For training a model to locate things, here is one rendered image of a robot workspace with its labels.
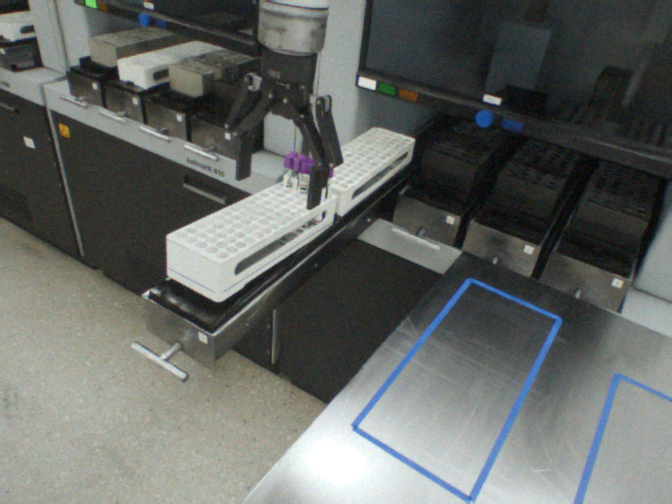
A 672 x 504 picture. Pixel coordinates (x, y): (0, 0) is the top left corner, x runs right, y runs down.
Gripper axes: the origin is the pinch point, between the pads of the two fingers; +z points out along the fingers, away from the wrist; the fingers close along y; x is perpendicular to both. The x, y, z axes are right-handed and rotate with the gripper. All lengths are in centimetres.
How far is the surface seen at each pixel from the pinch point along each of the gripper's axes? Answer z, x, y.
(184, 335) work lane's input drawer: 15.7, -21.1, 1.4
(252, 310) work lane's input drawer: 13.0, -13.3, 6.9
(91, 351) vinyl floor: 90, 16, -76
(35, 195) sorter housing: 59, 34, -125
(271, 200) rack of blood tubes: 4.3, 2.4, -2.5
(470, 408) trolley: 10.5, -13.4, 39.3
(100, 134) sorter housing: 23, 31, -82
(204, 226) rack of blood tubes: 4.0, -12.0, -3.7
